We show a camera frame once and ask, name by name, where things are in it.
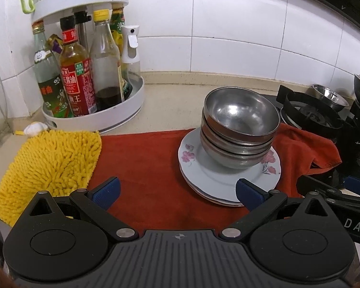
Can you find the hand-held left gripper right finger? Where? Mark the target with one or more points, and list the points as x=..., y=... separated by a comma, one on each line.
x=249, y=193

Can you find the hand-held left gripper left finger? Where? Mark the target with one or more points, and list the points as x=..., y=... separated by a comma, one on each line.
x=108, y=192

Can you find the small plate with pink flowers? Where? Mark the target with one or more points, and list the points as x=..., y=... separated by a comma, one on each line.
x=210, y=180

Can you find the large plate with pink flower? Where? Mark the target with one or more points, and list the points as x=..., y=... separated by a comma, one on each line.
x=195, y=187

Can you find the red cloth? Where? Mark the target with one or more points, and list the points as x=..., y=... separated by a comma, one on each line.
x=156, y=162

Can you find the yellow chenille mat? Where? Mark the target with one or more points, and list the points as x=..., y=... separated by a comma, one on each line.
x=48, y=168

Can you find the black burner grate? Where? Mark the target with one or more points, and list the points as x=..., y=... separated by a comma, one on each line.
x=312, y=117

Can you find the small shiny steel bowl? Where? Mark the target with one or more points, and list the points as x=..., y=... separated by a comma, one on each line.
x=330, y=96

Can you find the garlic bulb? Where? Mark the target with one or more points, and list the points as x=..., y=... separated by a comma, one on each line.
x=36, y=128

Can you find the red label soy sauce bottle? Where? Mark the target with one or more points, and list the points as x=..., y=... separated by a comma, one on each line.
x=78, y=81

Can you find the clear bottle with yellow cap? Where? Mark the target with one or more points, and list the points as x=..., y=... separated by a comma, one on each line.
x=106, y=66

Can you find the green glass bottle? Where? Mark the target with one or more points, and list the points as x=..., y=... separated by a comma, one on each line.
x=48, y=75

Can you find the white spray bottle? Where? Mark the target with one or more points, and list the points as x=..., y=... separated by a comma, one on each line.
x=130, y=39

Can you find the purple capped bottle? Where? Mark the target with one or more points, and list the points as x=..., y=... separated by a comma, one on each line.
x=55, y=43

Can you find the steel bottle with black cap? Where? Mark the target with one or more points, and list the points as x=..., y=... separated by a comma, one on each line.
x=81, y=27

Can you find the dark range hood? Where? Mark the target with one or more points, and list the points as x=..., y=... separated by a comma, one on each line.
x=348, y=3

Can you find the white two-tier round rack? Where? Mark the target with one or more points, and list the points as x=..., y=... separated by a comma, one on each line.
x=78, y=0

